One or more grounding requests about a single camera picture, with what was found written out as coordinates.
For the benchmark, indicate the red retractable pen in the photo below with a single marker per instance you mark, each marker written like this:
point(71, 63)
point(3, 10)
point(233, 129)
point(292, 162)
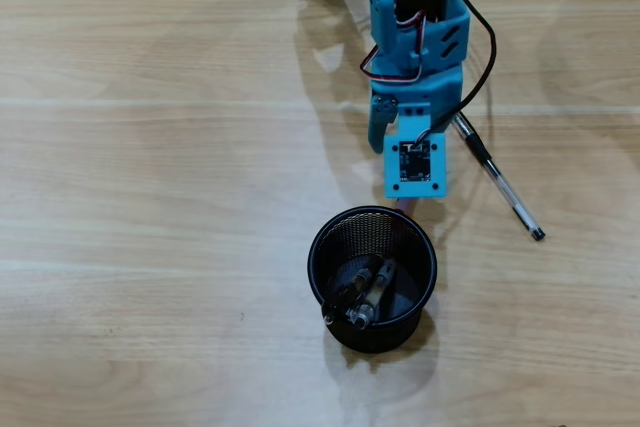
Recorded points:
point(406, 204)

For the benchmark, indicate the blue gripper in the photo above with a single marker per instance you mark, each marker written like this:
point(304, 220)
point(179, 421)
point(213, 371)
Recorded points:
point(382, 112)

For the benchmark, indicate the clear pen grey grip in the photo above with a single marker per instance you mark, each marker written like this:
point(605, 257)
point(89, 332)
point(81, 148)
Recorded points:
point(376, 289)

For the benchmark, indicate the clear pen black cap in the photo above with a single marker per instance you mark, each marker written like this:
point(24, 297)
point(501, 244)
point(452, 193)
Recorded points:
point(480, 149)

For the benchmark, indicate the black mesh pen holder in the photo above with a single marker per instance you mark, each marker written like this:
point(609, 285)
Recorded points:
point(370, 339)

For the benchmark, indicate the black retractable pen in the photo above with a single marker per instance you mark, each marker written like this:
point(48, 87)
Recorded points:
point(345, 294)

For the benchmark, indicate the blue wrist camera module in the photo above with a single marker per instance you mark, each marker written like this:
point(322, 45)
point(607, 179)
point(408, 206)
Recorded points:
point(395, 182)

